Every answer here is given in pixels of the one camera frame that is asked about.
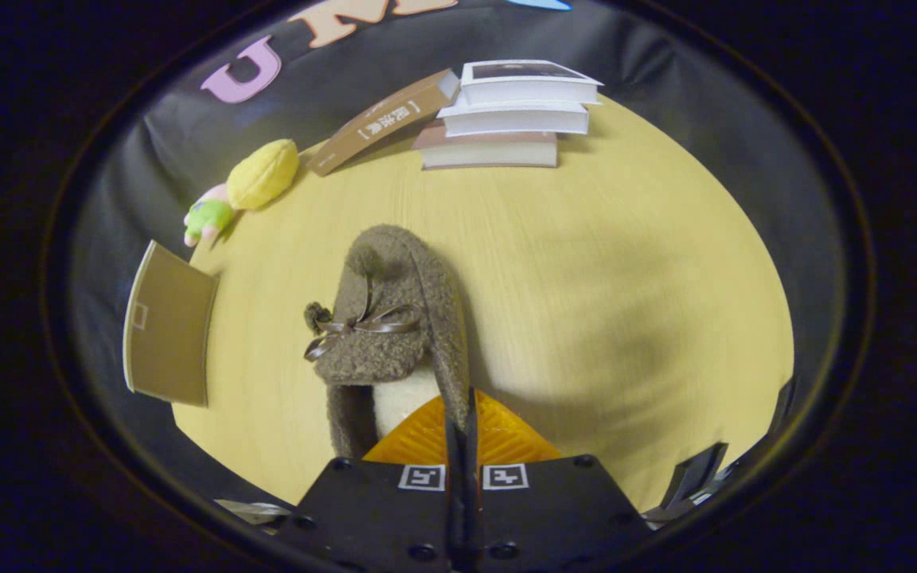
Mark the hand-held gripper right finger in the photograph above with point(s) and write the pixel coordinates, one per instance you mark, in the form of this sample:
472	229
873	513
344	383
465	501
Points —
474	509

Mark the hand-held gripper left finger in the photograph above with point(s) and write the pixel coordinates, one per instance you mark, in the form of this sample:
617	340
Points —
452	509

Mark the brown fuzzy slipper shoe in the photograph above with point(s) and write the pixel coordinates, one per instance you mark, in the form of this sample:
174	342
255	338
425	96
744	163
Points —
395	278

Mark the beige fabric storage box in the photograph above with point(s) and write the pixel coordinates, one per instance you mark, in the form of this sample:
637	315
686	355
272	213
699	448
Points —
176	326

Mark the pinkish brown book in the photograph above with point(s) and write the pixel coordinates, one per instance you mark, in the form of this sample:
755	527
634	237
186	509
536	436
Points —
490	151

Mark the plush doll with yellow hair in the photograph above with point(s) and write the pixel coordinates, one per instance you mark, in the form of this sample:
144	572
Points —
263	175

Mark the plain white book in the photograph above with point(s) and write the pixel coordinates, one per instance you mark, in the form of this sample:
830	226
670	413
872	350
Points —
514	119

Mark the brown hardcover book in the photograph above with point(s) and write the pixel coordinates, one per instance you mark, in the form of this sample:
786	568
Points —
383	123

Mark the white book with dark cover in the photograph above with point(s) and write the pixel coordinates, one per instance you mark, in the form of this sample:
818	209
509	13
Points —
530	83

